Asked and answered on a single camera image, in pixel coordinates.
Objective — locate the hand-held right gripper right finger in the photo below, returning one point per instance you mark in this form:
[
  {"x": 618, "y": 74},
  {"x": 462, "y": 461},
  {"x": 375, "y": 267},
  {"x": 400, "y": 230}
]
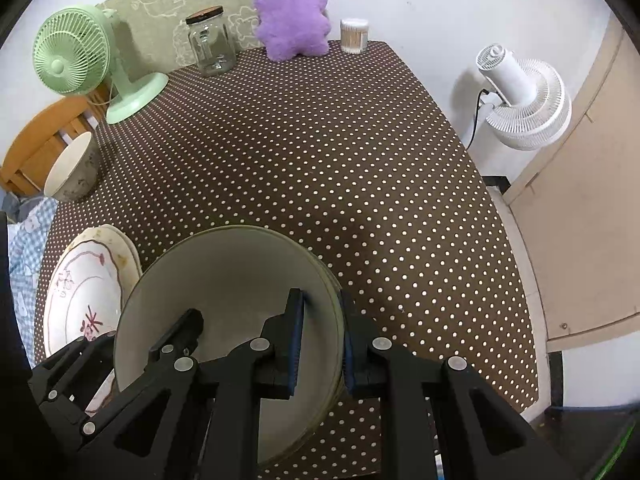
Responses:
[{"x": 348, "y": 350}]

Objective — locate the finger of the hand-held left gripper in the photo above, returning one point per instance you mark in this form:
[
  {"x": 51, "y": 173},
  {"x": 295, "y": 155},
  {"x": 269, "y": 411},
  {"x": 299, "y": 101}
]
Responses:
[
  {"x": 182, "y": 330},
  {"x": 65, "y": 365}
]

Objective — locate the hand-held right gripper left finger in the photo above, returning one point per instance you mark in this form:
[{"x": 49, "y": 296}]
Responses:
[{"x": 296, "y": 340}]

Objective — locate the pink floral plate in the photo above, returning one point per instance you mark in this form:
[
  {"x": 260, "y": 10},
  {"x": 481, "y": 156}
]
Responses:
[{"x": 80, "y": 300}]

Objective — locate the yellow floral plate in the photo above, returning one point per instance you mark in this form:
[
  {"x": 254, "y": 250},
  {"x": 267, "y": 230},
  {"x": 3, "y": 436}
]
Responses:
[{"x": 125, "y": 252}]

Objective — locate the blue checked blanket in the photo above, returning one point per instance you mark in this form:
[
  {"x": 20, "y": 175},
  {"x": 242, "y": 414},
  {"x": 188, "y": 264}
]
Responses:
[{"x": 30, "y": 240}]

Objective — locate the brown polka dot tablecloth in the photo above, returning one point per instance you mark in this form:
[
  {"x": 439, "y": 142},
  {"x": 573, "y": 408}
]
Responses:
[{"x": 350, "y": 160}]

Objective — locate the wooden chair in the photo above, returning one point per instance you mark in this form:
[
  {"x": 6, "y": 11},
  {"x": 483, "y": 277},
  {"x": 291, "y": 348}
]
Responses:
[{"x": 35, "y": 145}]

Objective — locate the glass jar with lid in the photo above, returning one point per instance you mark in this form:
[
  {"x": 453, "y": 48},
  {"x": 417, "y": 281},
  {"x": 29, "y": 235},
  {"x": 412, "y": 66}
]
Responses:
[{"x": 212, "y": 45}]

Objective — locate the green desk fan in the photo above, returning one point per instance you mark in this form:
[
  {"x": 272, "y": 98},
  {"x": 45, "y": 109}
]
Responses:
[{"x": 70, "y": 55}]

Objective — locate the white fan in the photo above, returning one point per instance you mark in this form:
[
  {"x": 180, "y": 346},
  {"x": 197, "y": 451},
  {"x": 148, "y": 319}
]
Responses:
[{"x": 535, "y": 105}]

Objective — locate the cotton swab container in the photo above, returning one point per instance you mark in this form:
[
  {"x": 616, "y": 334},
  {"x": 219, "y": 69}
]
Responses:
[{"x": 355, "y": 37}]

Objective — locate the purple plush toy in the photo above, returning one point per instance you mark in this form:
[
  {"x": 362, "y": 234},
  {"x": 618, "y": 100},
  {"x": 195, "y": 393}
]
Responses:
[{"x": 292, "y": 15}]

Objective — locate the green sheep wall sheet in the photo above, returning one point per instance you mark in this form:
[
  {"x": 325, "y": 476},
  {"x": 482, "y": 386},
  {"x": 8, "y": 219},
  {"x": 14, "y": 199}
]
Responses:
[{"x": 160, "y": 10}]

